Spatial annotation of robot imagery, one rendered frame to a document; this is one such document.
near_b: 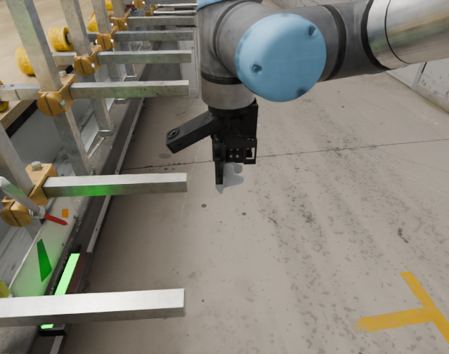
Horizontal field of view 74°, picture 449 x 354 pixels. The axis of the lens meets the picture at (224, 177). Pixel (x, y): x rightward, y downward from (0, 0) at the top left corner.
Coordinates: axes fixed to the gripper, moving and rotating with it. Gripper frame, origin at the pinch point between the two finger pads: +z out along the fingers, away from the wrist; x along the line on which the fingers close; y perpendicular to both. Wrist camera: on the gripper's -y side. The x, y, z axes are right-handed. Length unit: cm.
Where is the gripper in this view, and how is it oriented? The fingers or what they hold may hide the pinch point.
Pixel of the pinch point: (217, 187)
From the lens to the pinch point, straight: 64.5
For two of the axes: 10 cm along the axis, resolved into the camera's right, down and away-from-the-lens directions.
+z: 0.0, 7.7, 6.3
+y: 10.0, -0.4, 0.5
